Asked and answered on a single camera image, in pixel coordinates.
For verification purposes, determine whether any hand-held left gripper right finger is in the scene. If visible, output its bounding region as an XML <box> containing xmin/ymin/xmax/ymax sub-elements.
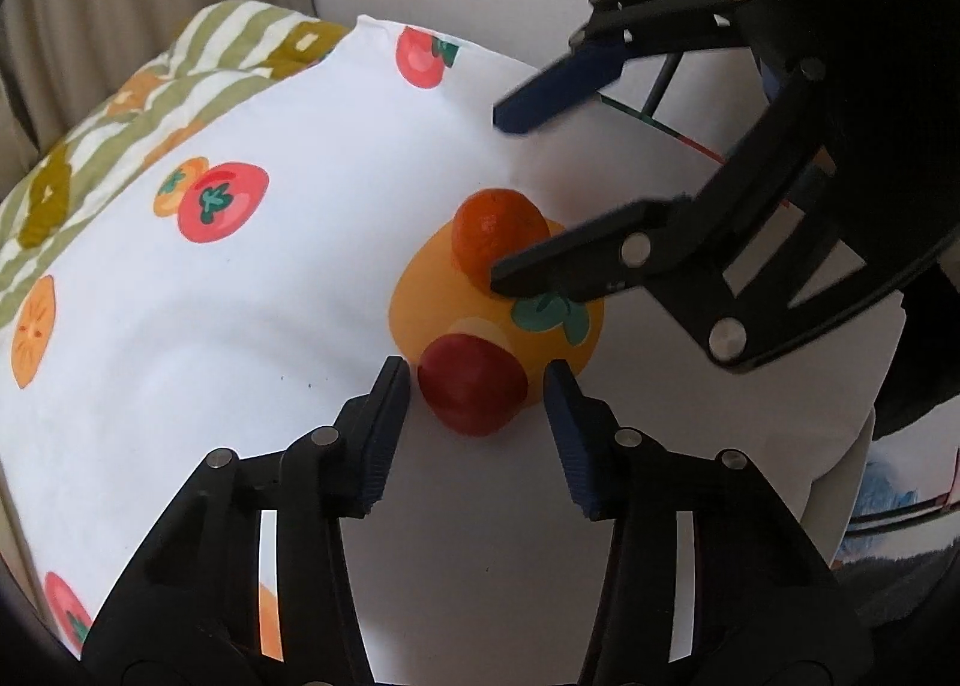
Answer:
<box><xmin>545</xmin><ymin>360</ymin><xmax>875</xmax><ymax>686</ymax></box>

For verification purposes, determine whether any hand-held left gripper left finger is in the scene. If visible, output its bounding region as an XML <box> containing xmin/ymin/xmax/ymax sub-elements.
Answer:
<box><xmin>81</xmin><ymin>356</ymin><xmax>412</xmax><ymax>686</ymax></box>

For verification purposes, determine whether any black metal stand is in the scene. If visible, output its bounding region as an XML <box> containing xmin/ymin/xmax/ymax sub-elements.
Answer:
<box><xmin>643</xmin><ymin>52</ymin><xmax>682</xmax><ymax>126</ymax></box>

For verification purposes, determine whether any printed mountain picture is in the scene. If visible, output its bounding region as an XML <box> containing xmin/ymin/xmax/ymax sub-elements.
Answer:
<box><xmin>832</xmin><ymin>431</ymin><xmax>960</xmax><ymax>574</ymax></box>

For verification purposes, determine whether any orange mandarin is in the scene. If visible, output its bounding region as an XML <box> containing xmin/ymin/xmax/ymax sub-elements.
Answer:
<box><xmin>452</xmin><ymin>188</ymin><xmax>552</xmax><ymax>289</ymax></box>

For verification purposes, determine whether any red round fruit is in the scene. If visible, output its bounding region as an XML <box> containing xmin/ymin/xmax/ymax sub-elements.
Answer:
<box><xmin>417</xmin><ymin>333</ymin><xmax>526</xmax><ymax>439</ymax></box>

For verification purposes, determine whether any green striped floral blanket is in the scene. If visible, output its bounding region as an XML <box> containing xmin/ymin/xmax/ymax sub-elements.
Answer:
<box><xmin>0</xmin><ymin>0</ymin><xmax>353</xmax><ymax>334</ymax></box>

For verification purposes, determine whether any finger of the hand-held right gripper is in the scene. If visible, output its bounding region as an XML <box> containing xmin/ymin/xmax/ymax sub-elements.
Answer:
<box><xmin>493</xmin><ymin>0</ymin><xmax>760</xmax><ymax>136</ymax></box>
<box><xmin>491</xmin><ymin>59</ymin><xmax>960</xmax><ymax>373</ymax></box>

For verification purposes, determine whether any white fruit print cloth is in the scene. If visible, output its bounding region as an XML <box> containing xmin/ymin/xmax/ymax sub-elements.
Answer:
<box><xmin>0</xmin><ymin>14</ymin><xmax>908</xmax><ymax>683</ymax></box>

